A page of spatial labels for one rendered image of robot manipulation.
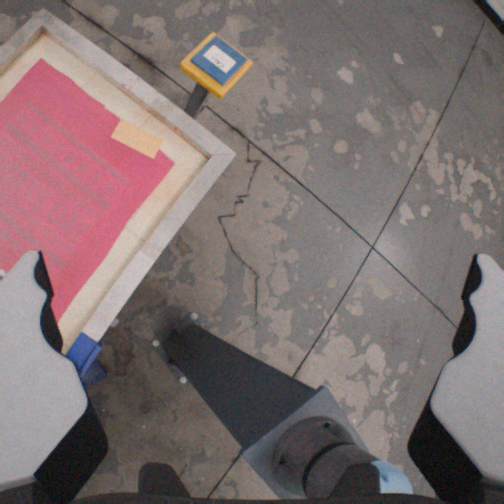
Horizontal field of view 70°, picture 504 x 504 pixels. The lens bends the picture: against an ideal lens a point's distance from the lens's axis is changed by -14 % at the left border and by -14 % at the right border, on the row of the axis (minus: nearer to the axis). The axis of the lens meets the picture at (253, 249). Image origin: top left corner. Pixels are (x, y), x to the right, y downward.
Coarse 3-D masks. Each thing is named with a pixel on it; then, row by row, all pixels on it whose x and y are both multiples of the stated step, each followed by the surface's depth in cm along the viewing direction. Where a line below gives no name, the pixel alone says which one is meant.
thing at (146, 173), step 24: (96, 120) 81; (120, 120) 82; (96, 144) 81; (120, 144) 82; (120, 168) 82; (144, 168) 84; (168, 168) 85; (120, 192) 82; (144, 192) 83; (120, 216) 82; (96, 240) 80; (0, 264) 73; (72, 264) 78; (96, 264) 79; (72, 288) 77
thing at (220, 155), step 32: (32, 32) 73; (64, 32) 75; (0, 64) 71; (96, 64) 78; (128, 96) 83; (160, 96) 82; (192, 128) 84; (224, 160) 86; (192, 192) 83; (160, 224) 81; (128, 288) 78; (96, 320) 75
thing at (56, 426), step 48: (0, 288) 9; (48, 288) 11; (0, 336) 8; (48, 336) 9; (0, 384) 7; (48, 384) 7; (0, 432) 6; (48, 432) 6; (96, 432) 7; (0, 480) 5; (48, 480) 6
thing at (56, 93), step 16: (48, 64) 77; (32, 80) 76; (48, 80) 77; (64, 80) 79; (16, 96) 75; (32, 96) 76; (48, 96) 77; (64, 96) 79; (80, 96) 80; (0, 112) 74; (16, 112) 75; (48, 112) 77; (64, 112) 78; (80, 112) 80; (96, 112) 81; (0, 128) 74; (80, 128) 80
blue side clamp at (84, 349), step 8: (80, 336) 73; (88, 336) 74; (72, 344) 73; (80, 344) 73; (88, 344) 74; (96, 344) 74; (72, 352) 72; (80, 352) 73; (88, 352) 73; (96, 352) 73; (72, 360) 72; (80, 360) 73; (88, 360) 72; (80, 368) 73
